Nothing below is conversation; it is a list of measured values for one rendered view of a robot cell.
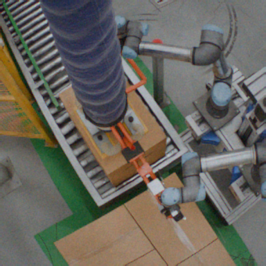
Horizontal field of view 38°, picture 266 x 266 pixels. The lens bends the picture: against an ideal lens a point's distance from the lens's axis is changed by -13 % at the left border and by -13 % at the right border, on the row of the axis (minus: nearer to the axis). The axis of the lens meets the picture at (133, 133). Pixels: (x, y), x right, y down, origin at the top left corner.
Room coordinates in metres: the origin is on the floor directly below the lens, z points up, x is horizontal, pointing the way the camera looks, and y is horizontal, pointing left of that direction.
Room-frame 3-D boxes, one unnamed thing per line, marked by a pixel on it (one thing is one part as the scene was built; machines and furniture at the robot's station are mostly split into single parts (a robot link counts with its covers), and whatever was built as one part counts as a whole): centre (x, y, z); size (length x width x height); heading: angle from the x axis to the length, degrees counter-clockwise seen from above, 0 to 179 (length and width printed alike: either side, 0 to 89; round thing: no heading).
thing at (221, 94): (0.81, -0.52, 1.20); 0.13 x 0.12 x 0.14; 156
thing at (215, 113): (0.80, -0.52, 1.09); 0.15 x 0.15 x 0.10
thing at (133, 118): (0.84, 0.02, 1.14); 0.34 x 0.10 x 0.05; 22
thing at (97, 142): (0.77, 0.20, 1.14); 0.34 x 0.10 x 0.05; 22
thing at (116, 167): (0.90, 0.12, 0.75); 0.60 x 0.40 x 0.40; 23
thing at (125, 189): (0.57, -0.01, 0.58); 0.70 x 0.03 x 0.06; 113
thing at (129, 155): (0.58, 0.02, 1.24); 0.10 x 0.08 x 0.06; 112
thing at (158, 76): (1.29, -0.25, 0.50); 0.07 x 0.07 x 1.00; 23
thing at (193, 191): (0.28, -0.21, 1.54); 0.11 x 0.11 x 0.08; 85
